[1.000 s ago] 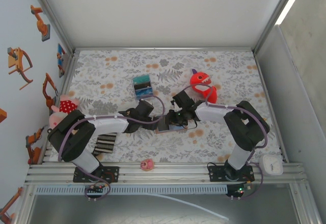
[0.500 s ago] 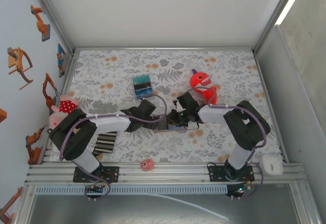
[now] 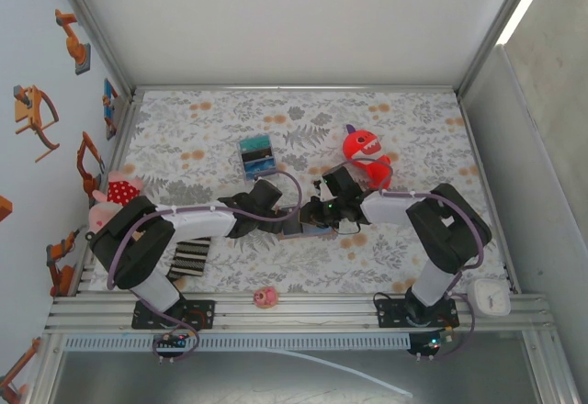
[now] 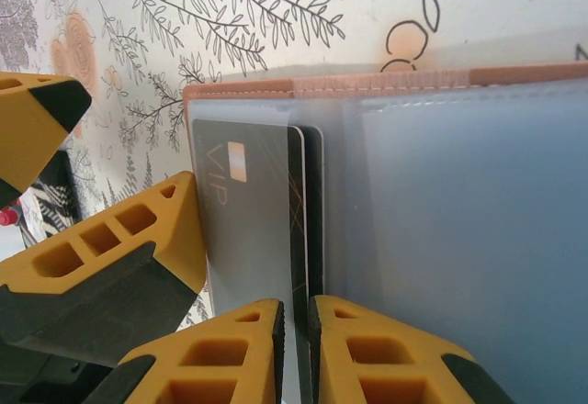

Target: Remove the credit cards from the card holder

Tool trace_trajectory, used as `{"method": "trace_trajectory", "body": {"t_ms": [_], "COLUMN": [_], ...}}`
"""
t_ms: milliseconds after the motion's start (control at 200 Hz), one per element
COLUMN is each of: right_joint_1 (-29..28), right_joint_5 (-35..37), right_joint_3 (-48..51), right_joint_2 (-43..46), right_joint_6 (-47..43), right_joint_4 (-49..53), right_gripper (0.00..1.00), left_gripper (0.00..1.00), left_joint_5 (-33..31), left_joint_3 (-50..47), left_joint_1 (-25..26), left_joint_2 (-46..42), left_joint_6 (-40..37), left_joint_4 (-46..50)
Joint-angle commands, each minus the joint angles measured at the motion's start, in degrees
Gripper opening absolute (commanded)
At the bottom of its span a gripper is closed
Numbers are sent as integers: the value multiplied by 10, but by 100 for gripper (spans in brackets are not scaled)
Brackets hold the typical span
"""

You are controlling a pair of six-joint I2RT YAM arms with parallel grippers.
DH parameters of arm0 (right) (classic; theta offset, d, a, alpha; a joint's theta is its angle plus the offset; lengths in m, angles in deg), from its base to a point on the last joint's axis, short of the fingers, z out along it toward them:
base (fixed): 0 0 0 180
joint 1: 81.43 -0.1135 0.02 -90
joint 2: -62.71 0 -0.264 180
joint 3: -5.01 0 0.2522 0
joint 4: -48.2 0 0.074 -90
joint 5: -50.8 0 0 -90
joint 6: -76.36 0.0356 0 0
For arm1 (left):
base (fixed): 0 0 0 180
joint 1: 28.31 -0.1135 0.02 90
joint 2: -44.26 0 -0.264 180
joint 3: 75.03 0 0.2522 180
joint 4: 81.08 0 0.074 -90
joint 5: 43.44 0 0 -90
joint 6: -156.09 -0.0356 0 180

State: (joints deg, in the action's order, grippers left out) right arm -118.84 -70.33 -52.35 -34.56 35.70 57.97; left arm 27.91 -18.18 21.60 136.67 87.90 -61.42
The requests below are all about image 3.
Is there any dark blue credit card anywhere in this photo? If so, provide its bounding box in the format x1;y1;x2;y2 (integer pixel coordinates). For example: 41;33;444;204
280;214;302;239

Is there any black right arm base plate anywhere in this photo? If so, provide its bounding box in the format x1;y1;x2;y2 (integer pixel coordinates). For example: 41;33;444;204
375;297;460;330

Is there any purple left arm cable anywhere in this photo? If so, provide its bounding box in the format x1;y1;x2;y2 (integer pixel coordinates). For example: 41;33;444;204
106;170;304;365

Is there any black white striped sock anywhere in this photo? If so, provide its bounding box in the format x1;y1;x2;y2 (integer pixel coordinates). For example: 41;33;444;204
165;237;213;281

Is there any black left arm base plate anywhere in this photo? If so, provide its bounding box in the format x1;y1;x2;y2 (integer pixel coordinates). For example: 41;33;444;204
131;299;217;331

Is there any blue striped card packet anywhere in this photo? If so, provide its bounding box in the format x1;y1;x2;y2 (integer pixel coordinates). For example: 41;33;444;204
236;133;279;181

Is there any pink donut toy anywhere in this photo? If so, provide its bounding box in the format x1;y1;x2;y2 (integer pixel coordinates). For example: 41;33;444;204
254;286;279;309

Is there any aluminium rail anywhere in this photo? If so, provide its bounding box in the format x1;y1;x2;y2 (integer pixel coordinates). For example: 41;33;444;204
130;84;460;94
43;291;555;334

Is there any red dinosaur plush toy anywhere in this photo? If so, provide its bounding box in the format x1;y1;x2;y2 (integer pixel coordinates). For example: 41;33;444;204
342;123;393;192

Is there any thin white tube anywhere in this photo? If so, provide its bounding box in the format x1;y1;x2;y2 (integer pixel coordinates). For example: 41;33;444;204
256;350;413;398

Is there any black credit card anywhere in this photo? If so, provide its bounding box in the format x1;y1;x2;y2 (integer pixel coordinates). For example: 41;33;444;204
242;148;275;164

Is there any white slotted cable duct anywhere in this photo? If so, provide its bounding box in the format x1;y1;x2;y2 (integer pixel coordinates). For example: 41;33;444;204
62;333;412;353

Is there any blue orange wall sticker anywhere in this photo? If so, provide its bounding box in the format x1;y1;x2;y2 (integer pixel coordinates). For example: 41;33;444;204
101;77;123;141

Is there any teal credit card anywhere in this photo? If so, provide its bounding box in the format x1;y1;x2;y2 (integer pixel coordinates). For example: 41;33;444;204
239;135;271;152

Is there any aluminium frame post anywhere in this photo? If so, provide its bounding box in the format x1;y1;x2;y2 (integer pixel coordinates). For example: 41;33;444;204
48;0;137;97
457;0;546;97

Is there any pink pig plush toy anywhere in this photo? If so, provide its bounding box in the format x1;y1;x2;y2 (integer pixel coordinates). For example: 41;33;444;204
89;169;146;233

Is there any floral printed table mat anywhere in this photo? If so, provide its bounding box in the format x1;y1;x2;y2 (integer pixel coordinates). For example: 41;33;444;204
91;89;512;295

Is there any orange machine frame wall sticker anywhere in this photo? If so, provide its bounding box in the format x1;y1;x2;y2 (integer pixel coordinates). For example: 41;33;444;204
12;84;62;163

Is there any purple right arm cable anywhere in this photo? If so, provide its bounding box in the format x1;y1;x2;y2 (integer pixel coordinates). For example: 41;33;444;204
337;156;486;363

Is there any aluminium back rail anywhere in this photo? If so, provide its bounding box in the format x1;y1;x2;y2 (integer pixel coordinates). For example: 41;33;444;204
130;84;460;94

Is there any aluminium front rail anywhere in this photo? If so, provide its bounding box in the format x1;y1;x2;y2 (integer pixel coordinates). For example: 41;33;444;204
43;291;555;334

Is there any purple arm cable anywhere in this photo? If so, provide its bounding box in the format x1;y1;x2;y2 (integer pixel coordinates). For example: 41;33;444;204
106;170;304;365
337;156;486;363

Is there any pink leather card holder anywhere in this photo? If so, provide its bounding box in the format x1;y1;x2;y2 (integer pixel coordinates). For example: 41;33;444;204
277;206;340;242

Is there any white square alarm clock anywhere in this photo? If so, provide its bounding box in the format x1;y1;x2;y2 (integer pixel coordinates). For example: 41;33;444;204
467;278;512;317

